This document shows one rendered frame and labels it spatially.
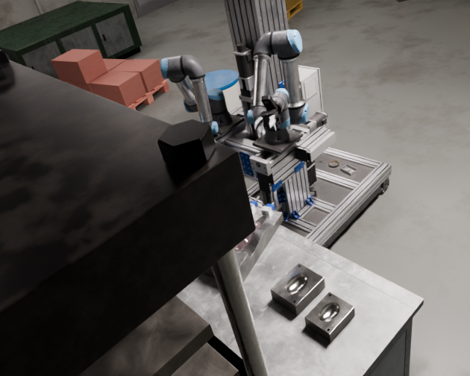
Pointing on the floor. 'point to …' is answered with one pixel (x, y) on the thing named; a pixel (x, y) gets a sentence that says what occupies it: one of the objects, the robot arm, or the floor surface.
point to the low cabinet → (69, 35)
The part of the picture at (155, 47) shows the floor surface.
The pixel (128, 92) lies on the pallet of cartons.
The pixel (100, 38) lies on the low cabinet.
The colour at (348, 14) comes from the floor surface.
